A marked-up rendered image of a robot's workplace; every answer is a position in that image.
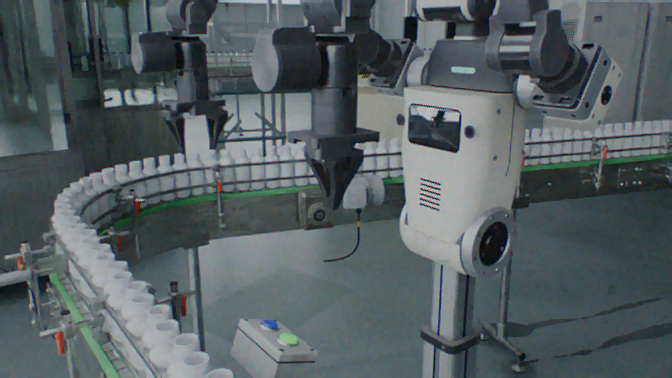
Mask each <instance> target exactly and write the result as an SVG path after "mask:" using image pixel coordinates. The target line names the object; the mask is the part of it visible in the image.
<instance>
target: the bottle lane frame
mask: <svg viewBox="0 0 672 378"><path fill-rule="evenodd" d="M53 284H54V289H55V290H56V296H57V297H58V299H59V301H60V303H61V309H62V310H65V309H70V310H71V317H72V320H73V322H74V323H76V322H79V321H83V320H84V318H83V315H81V312H80V311H79V308H77V306H76V304H75V303H76V302H74V301H73V300H72V297H70V294H69V292H68V291H66V289H65V288H64V285H63V284H62V283H61V281H60V280H59V279H58V277H57V278H53ZM75 331H76V337H74V339H75V347H76V354H77V361H78V369H79V374H80V376H81V378H99V375H100V371H102V372H103V374H104V378H122V377H120V375H119V373H118V372H119V371H120V370H119V371H117V370H116V369H115V367H114V364H113V361H111V360H110V358H109V357H108V353H106V352H105V350H104V348H102V345H103V344H97V343H96V341H95V339H93V338H92V335H93V334H94V333H93V332H92V329H91V328H90V326H89V325H88V326H84V327H80V328H77V329H75Z"/></svg>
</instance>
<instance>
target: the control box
mask: <svg viewBox="0 0 672 378"><path fill-rule="evenodd" d="M263 320H265V319H246V318H245V319H244V318H242V319H240V323H239V328H238V331H237V334H235V338H234V341H233V346H232V350H231V356H232V357H233V358H234V359H235V361H236V362H237V363H239V364H240V365H241V366H243V367H244V368H245V369H246V370H247V371H248V372H249V373H250V374H251V375H252V376H253V378H310V377H311V374H313V370H314V367H315V360H316V359H317V355H318V352H317V351H316V350H314V349H313V348H312V347H310V345H308V344H307V343H306V342H304V341H303V340H302V339H301V338H299V337H298V336H297V335H295V334H294V333H293V332H291V331H289V330H288V328H287V327H285V326H284V325H283V324H282V323H280V322H279V321H278V320H276V319H269V320H274V321H276V322H278V323H279V327H278V329H269V327H266V326H264V325H263V324H262V321H263ZM281 334H290V335H293V336H295V337H296V338H297V343H287V342H284V341H282V340H281V339H280V335H281Z"/></svg>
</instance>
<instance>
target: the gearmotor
mask: <svg viewBox="0 0 672 378"><path fill-rule="evenodd" d="M384 198H385V188H384V184H383V181H382V179H381V178H380V177H379V176H377V175H375V176H361V177H358V176H355V177H354V179H353V180H352V182H350V184H349V185H348V187H347V189H346V193H345V195H344V197H343V199H342V202H341V204H340V206H339V208H338V209H335V210H333V209H329V208H327V206H326V204H325V201H324V198H323V195H322V191H321V188H320V187H315V188H303V189H301V190H298V214H299V223H300V228H301V229H303V230H314V229H322V228H332V227H334V211H337V210H344V209H355V208H357V209H356V212H357V214H358V221H357V226H358V242H357V245H356V248H355V249H354V250H353V251H352V252H350V253H349V255H347V256H345V257H342V258H339V259H333V260H323V262H333V261H339V260H343V259H345V258H348V257H349V256H352V255H353V253H354V252H355V251H356V250H357V248H358V246H359V242H360V214H361V208H364V207H374V206H380V205H382V204H383V202H384Z"/></svg>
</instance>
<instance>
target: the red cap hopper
mask: <svg viewBox="0 0 672 378"><path fill-rule="evenodd" d="M277 13H278V23H273V19H272V0H267V23H233V22H219V21H218V10H217V8H216V10H215V11H214V13H213V14H212V16H211V17H210V20H209V22H208V23H207V28H208V45H209V56H210V55H211V53H210V51H214V55H216V56H218V51H220V40H219V35H220V37H221V38H222V39H223V40H224V41H226V42H227V43H228V44H230V43H231V42H232V43H233V44H235V45H238V44H239V43H238V42H237V41H236V40H235V39H233V38H232V37H231V36H230V34H229V33H228V32H227V31H226V30H225V29H224V28H223V27H222V26H265V27H264V28H267V27H268V28H274V26H276V27H275V28H280V27H283V0H277ZM219 29H220V30H221V31H222V32H223V33H224V34H225V36H226V37H227V38H228V39H229V40H230V41H231V42H230V41H229V40H228V39H227V38H226V37H225V36H224V34H223V33H222V32H221V31H220V30H219ZM213 45H214V47H213ZM216 81H217V83H216ZM216 90H222V83H219V82H218V80H211V93H212V91H216ZM234 116H235V114H234V113H232V115H230V116H229V117H228V118H227V120H226V122H225V124H224V126H225V125H226V124H227V122H228V121H229V120H230V119H232V118H233V117H234ZM271 121H272V123H271V122H270V121H268V120H267V119H266V118H265V124H266V125H267V126H268V127H265V132H266V131H272V136H286V117H285V94H280V124H281V132H280V131H279V129H278V128H277V127H276V94H271ZM242 122H243V121H242V120H241V119H240V120H239V121H238V122H237V123H236V124H235V126H234V127H233V128H232V129H225V130H224V127H223V129H222V132H221V134H220V136H219V139H234V138H228V137H229V136H231V135H232V134H233V133H247V132H262V131H261V128H244V129H236V128H237V127H238V126H239V125H240V124H241V123H242ZM225 134H226V135H225ZM277 134H278V135H277ZM224 148H225V143H217V146H216V149H215V152H220V153H221V149H224Z"/></svg>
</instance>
